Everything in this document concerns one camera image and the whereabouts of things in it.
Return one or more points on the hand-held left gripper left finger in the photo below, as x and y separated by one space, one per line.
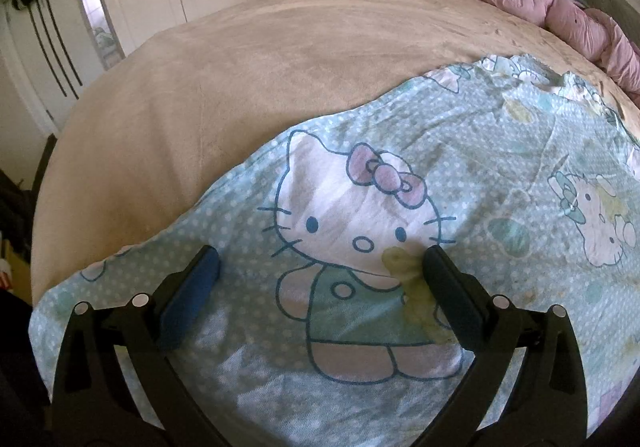
195 292

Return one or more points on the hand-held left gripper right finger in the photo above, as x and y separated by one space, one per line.
447 294

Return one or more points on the blue cartoon cat blanket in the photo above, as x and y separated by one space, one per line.
500 167

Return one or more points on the beige bed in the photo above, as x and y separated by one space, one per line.
250 77

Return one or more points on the white door with dark stripes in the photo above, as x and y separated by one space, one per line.
30 67

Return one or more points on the crumpled pink padded jacket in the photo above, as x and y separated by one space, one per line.
565 12

